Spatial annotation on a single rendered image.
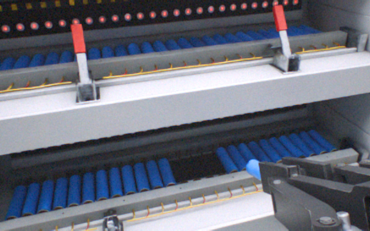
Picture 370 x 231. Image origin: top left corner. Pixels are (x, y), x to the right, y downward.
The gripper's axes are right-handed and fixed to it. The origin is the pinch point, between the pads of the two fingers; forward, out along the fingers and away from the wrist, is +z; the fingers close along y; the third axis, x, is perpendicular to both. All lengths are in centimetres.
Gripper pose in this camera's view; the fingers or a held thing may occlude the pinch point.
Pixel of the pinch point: (293, 178)
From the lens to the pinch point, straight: 30.2
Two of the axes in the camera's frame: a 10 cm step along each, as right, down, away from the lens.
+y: -9.7, 1.6, -2.0
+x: 1.7, 9.9, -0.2
